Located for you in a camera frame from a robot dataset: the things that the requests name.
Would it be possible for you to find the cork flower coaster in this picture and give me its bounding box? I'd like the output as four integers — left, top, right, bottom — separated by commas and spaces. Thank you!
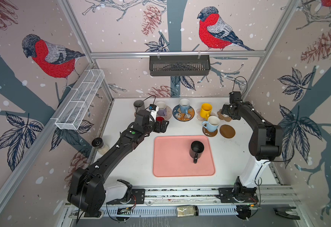
217, 111, 232, 122

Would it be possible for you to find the white blue mug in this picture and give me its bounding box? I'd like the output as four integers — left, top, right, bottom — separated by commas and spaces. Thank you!
202, 116, 220, 132

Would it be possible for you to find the brown round wooden coaster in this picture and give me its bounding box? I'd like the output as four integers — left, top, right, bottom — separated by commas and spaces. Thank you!
220, 125, 236, 139

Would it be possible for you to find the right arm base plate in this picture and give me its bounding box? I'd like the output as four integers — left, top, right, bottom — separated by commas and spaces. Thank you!
216, 187, 259, 203

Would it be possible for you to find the pink flower coaster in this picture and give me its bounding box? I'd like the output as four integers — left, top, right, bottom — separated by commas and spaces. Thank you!
196, 109, 216, 122

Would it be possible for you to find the black lid spice jar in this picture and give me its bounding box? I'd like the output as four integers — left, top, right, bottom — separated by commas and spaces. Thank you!
91, 137, 109, 156

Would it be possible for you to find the lavender mug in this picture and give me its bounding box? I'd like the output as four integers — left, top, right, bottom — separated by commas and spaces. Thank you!
156, 101, 167, 116

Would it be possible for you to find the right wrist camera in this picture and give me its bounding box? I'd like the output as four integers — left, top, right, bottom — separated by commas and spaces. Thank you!
229, 91, 243, 104

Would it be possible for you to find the yellow mug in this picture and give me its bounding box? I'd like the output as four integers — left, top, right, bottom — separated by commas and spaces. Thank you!
200, 103, 212, 121

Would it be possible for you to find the light blue mug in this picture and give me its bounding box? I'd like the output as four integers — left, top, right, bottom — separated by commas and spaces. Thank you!
179, 98, 190, 114

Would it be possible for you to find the dark glossy round coaster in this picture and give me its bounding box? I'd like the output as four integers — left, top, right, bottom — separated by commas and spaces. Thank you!
202, 127, 218, 137

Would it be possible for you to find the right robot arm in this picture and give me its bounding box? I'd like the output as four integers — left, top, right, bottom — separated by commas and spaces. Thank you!
221, 101, 283, 200

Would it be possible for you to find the grey mug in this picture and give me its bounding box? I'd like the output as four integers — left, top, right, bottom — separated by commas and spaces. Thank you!
133, 100, 145, 113

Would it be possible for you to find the red interior white mug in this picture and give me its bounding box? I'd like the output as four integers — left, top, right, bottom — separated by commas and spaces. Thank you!
156, 116, 165, 122

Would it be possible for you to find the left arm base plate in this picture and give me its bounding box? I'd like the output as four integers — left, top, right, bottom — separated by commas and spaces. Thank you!
126, 189, 145, 205

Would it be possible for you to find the pink bunny round coaster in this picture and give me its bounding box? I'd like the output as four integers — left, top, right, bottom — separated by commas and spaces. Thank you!
165, 106, 173, 121

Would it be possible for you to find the taped small box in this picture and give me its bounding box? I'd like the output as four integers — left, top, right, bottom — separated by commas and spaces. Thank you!
176, 205, 199, 218

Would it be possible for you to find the black clamp tool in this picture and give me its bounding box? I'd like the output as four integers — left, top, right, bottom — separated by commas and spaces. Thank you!
273, 207, 301, 220

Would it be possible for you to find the black wall basket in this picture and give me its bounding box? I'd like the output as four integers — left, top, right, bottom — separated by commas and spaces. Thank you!
149, 55, 211, 77

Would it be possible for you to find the black mug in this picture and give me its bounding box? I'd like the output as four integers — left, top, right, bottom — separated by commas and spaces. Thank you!
189, 141, 204, 164

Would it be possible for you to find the blue cartoon round coaster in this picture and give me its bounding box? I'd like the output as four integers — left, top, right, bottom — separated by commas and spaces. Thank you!
172, 105, 195, 122

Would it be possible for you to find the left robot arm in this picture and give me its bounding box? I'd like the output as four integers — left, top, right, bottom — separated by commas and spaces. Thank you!
68, 110, 169, 217

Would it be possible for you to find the white wire basket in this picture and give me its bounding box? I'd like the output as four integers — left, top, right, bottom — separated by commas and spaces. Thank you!
55, 69, 105, 130

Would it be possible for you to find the pink serving tray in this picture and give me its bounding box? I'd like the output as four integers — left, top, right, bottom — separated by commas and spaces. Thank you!
153, 135, 216, 177

